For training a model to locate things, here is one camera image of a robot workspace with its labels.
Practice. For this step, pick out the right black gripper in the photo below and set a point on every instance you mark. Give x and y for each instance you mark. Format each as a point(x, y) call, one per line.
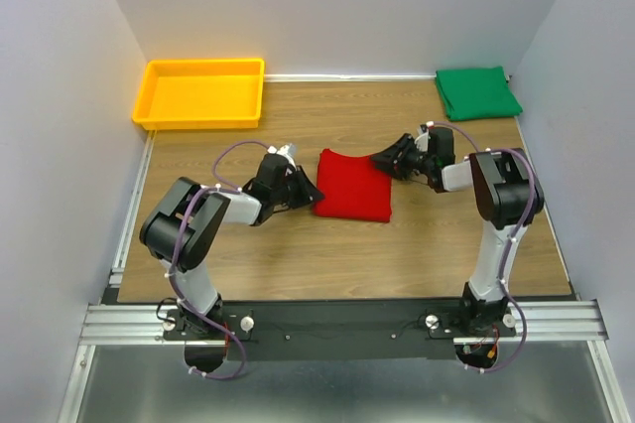
point(392, 165)

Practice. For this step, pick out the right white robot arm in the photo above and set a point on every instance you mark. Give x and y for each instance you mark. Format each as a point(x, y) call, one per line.
point(508, 196)

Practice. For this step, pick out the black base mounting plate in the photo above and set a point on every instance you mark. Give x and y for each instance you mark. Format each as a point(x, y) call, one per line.
point(266, 331)

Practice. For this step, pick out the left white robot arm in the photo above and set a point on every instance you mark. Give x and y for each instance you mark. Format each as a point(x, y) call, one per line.
point(181, 228)

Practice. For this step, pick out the red t shirt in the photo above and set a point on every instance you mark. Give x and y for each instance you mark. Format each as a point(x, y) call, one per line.
point(353, 188)

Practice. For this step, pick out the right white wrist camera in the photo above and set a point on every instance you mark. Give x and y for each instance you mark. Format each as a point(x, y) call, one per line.
point(423, 136)

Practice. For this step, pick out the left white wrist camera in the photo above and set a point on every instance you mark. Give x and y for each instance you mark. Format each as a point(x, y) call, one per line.
point(288, 151)

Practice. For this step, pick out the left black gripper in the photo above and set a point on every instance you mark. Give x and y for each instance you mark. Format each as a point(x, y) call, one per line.
point(311, 193)

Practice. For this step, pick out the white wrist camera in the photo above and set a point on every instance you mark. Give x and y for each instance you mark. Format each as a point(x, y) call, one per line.
point(288, 151)
point(423, 136)

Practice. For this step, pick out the yellow plastic tray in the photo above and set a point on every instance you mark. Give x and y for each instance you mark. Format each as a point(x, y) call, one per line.
point(200, 94)

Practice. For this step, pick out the folded green t shirt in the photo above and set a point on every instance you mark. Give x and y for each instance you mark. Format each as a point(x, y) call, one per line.
point(479, 93)

